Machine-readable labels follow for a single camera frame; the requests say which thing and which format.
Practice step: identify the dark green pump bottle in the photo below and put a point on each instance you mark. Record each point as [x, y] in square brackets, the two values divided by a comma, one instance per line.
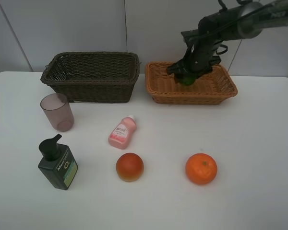
[58, 164]

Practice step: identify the orange mandarin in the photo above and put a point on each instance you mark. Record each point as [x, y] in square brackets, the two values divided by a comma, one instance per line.
[201, 169]

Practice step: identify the tan wicker basket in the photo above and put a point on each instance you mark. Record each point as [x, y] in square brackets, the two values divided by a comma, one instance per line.
[210, 89]

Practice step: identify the pink lotion bottle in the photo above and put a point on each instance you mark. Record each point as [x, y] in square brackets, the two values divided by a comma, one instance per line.
[121, 136]

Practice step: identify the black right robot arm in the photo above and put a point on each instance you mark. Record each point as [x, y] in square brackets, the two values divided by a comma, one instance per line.
[243, 22]

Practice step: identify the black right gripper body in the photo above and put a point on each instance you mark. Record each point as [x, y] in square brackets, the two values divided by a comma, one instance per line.
[200, 55]

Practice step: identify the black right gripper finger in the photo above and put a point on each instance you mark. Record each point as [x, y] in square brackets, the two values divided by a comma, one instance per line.
[178, 69]

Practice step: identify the red yellow peach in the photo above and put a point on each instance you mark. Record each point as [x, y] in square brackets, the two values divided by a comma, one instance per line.
[129, 167]

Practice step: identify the green lime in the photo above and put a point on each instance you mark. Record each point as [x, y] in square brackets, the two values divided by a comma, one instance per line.
[186, 79]

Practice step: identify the dark brown wicker basket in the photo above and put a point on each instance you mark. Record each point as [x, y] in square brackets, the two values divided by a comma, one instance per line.
[93, 77]

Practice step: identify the purple translucent plastic cup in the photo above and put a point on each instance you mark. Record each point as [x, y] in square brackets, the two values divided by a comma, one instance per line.
[57, 109]

